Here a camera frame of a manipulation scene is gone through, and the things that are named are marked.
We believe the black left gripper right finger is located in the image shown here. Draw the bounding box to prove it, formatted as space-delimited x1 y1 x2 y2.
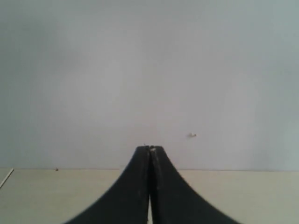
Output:
149 146 236 224

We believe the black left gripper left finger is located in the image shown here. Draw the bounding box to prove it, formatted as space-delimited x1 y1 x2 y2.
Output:
69 146 150 224

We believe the small white wall hook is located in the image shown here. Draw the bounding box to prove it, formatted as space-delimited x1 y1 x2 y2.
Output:
189 133 197 138

